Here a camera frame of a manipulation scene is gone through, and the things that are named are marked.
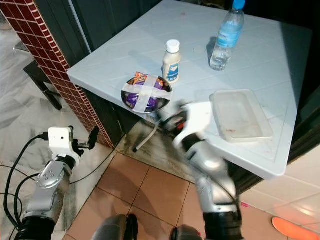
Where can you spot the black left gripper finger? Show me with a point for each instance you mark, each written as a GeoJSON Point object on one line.
{"type": "Point", "coordinates": [94, 137]}

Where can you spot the taped metal bowl with snacks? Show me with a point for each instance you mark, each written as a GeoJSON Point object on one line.
{"type": "Point", "coordinates": [142, 95]}

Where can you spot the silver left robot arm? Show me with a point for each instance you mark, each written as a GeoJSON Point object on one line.
{"type": "Point", "coordinates": [50, 185]}

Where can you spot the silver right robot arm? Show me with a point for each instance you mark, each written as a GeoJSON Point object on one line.
{"type": "Point", "coordinates": [215, 180]}

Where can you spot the small white bottle blue label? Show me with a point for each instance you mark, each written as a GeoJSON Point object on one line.
{"type": "Point", "coordinates": [172, 67]}

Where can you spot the clear plastic food container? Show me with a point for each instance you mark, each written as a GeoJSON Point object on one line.
{"type": "Point", "coordinates": [242, 117]}

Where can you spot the black stool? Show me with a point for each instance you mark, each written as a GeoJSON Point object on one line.
{"type": "Point", "coordinates": [37, 75]}

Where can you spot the white plastic table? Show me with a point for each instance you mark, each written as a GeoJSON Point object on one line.
{"type": "Point", "coordinates": [130, 50]}

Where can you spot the grey robot left leg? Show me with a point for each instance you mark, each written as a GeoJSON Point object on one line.
{"type": "Point", "coordinates": [115, 229]}

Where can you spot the grey robot leg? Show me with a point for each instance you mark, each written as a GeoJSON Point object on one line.
{"type": "Point", "coordinates": [115, 229]}
{"type": "Point", "coordinates": [187, 234]}

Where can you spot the red tiled pillar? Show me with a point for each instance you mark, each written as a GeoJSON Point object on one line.
{"type": "Point", "coordinates": [50, 55]}

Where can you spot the clear water bottle blue cap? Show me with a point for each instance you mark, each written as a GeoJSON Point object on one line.
{"type": "Point", "coordinates": [227, 40]}

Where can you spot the grey robot right leg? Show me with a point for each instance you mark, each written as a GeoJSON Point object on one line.
{"type": "Point", "coordinates": [187, 234]}

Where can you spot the orange slipper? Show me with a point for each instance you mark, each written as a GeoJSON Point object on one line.
{"type": "Point", "coordinates": [295, 230]}

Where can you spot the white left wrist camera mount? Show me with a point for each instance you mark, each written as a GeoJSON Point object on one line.
{"type": "Point", "coordinates": [59, 140]}

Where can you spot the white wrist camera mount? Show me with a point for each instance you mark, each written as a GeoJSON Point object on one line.
{"type": "Point", "coordinates": [197, 120]}
{"type": "Point", "coordinates": [59, 140]}

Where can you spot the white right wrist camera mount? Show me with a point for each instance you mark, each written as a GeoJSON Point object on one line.
{"type": "Point", "coordinates": [197, 120]}

